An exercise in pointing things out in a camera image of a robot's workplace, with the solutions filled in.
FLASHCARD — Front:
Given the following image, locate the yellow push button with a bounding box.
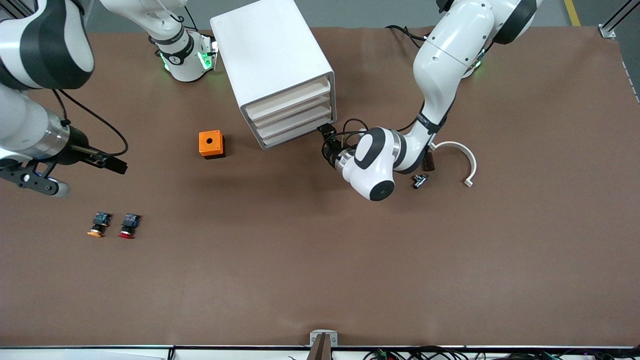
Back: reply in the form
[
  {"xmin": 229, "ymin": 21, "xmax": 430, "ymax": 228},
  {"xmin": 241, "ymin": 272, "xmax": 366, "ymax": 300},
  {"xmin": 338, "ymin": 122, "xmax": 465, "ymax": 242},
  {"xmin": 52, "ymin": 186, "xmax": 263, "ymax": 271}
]
[{"xmin": 87, "ymin": 211, "xmax": 112, "ymax": 238}]

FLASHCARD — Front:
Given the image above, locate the red push button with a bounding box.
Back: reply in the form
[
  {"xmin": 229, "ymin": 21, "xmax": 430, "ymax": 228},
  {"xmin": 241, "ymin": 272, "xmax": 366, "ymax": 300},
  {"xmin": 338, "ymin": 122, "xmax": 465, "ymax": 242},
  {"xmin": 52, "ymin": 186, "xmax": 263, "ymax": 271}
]
[{"xmin": 118, "ymin": 213, "xmax": 142, "ymax": 240}]

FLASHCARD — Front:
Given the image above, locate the orange button box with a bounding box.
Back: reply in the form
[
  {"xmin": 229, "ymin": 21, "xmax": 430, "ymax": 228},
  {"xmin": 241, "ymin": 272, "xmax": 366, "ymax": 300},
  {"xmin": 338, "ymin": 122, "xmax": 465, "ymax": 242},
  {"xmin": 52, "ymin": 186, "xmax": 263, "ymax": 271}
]
[{"xmin": 198, "ymin": 130, "xmax": 226, "ymax": 160}]

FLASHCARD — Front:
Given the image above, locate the brown table cover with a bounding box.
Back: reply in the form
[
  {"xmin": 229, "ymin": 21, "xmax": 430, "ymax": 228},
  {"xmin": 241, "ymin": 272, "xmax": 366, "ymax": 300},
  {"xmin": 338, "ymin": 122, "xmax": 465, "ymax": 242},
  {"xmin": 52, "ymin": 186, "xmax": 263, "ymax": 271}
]
[{"xmin": 0, "ymin": 25, "xmax": 640, "ymax": 348}]

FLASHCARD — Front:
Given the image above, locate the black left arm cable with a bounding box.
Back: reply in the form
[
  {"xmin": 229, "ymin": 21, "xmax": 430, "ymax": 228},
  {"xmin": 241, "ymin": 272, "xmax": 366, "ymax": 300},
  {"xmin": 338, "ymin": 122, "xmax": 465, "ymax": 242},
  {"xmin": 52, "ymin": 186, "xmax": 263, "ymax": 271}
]
[{"xmin": 322, "ymin": 118, "xmax": 372, "ymax": 161}]

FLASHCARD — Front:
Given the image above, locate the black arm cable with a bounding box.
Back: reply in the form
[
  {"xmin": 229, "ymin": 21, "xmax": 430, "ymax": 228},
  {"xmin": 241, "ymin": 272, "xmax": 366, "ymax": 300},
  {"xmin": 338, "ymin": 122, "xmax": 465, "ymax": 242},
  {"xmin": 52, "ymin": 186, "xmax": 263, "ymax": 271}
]
[
  {"xmin": 322, "ymin": 118, "xmax": 372, "ymax": 161},
  {"xmin": 52, "ymin": 89, "xmax": 130, "ymax": 157}
]

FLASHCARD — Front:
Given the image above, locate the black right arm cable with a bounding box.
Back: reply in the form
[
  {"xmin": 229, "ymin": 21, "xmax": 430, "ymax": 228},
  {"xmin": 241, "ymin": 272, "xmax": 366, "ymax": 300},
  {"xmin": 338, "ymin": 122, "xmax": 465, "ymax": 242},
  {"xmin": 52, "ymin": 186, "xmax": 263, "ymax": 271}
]
[{"xmin": 52, "ymin": 89, "xmax": 130, "ymax": 157}]

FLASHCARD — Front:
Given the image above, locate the black base cable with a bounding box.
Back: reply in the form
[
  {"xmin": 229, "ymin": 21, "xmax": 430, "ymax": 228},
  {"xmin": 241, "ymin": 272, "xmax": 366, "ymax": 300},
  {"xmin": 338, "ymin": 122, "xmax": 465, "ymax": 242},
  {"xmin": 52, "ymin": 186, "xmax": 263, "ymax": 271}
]
[{"xmin": 385, "ymin": 24, "xmax": 429, "ymax": 49}]

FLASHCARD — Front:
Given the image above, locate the white curved bracket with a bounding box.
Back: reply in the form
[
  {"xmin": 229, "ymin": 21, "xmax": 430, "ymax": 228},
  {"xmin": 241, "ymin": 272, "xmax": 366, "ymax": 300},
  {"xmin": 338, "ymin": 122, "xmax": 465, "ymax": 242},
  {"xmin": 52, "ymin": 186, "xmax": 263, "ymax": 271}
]
[{"xmin": 431, "ymin": 141, "xmax": 478, "ymax": 189}]

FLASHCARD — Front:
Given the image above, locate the grey metal bracket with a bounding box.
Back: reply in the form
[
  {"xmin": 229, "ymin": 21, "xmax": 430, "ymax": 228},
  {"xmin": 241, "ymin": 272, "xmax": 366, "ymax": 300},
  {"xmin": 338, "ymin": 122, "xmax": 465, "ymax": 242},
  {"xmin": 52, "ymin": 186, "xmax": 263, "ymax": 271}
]
[{"xmin": 310, "ymin": 330, "xmax": 338, "ymax": 347}]

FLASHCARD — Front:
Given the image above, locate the brown metal post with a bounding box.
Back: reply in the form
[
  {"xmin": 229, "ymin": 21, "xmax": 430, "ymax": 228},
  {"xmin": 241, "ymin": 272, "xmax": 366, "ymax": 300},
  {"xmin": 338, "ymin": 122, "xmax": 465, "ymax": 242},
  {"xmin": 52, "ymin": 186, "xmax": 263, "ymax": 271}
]
[{"xmin": 306, "ymin": 333, "xmax": 333, "ymax": 360}]

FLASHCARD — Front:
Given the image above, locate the aluminium frame profile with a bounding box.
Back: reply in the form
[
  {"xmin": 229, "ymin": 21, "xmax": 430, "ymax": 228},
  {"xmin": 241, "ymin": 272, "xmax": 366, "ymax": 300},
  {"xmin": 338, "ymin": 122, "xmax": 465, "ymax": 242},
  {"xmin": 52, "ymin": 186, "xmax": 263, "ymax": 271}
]
[{"xmin": 599, "ymin": 0, "xmax": 640, "ymax": 39}]

